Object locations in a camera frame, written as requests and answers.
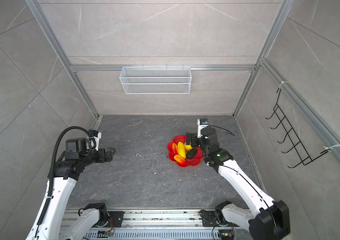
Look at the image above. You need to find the dark fake avocado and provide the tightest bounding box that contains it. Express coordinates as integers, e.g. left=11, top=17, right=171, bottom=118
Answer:
left=186, top=148, right=198, bottom=160

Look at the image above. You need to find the black wire hook rack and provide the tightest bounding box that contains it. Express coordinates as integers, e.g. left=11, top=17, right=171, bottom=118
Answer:
left=265, top=87, right=339, bottom=169

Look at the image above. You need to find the long yellow fake fruit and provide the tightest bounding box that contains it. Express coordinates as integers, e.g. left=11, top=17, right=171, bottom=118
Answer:
left=178, top=142, right=186, bottom=159

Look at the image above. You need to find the round yellow fake lemon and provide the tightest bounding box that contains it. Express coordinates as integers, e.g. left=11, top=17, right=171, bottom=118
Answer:
left=184, top=143, right=193, bottom=151

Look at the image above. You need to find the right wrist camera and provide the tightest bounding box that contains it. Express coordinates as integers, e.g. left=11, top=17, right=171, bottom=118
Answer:
left=197, top=118, right=209, bottom=138

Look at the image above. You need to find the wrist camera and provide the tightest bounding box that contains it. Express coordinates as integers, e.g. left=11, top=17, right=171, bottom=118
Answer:
left=197, top=118, right=209, bottom=138
left=89, top=129, right=102, bottom=151

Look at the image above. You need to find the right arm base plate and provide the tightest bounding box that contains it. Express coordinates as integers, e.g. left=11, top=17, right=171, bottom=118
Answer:
left=199, top=210, right=228, bottom=227

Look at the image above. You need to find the white wire mesh basket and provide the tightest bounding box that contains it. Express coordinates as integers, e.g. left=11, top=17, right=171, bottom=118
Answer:
left=120, top=67, right=192, bottom=95

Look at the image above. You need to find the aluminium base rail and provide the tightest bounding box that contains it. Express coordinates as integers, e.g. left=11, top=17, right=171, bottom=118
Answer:
left=77, top=208, right=252, bottom=240

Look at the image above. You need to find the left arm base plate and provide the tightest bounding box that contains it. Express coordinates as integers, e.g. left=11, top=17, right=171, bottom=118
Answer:
left=95, top=211, right=125, bottom=228

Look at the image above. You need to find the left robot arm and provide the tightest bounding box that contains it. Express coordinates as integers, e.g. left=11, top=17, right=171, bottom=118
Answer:
left=27, top=126, right=116, bottom=240

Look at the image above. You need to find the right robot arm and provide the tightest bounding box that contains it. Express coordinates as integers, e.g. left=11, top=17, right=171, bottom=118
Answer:
left=186, top=125, right=291, bottom=240

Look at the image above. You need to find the red-orange fake mango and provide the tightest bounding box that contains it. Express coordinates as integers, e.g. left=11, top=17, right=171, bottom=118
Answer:
left=172, top=143, right=178, bottom=155
left=174, top=155, right=186, bottom=165

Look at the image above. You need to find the red flower-shaped fruit bowl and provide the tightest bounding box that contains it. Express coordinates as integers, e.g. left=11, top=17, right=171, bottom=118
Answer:
left=167, top=133, right=203, bottom=168

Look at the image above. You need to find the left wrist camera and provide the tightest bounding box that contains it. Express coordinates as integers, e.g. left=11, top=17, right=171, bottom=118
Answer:
left=89, top=129, right=102, bottom=151

